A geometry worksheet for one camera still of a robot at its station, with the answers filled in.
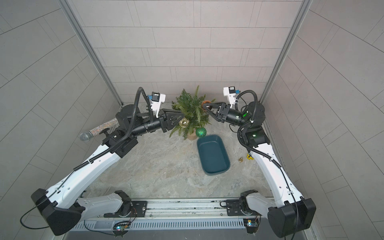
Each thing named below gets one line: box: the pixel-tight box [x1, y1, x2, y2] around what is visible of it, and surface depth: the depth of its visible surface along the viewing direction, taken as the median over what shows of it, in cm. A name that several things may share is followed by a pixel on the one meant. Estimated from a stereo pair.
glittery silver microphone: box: [79, 118, 120, 142], surface depth 74 cm
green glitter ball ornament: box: [195, 127, 207, 138], surface depth 74 cm
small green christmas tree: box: [170, 85, 212, 141], surface depth 75 cm
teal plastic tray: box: [197, 134, 231, 176], surface depth 90 cm
